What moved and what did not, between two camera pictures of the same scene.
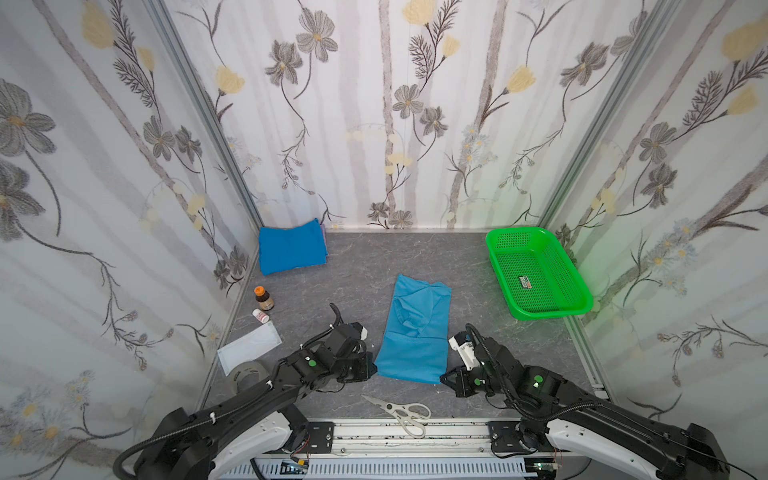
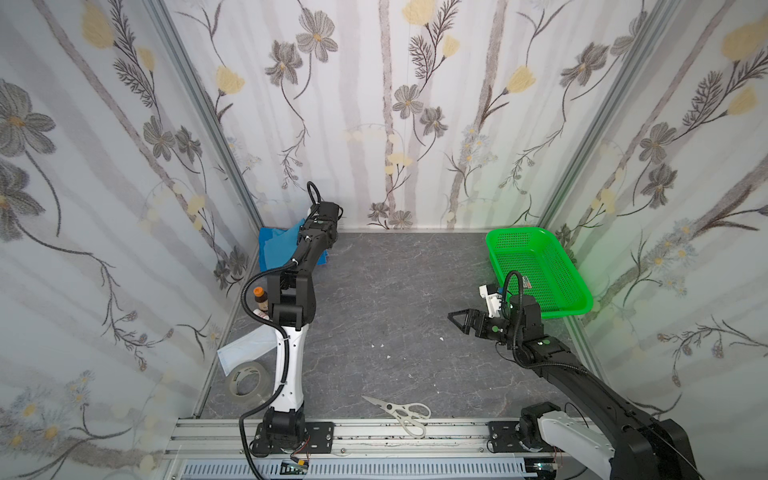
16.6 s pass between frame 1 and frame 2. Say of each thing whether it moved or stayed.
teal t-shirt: moved
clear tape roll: stayed
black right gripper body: moved
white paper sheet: stayed
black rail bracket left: stayed
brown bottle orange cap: stayed
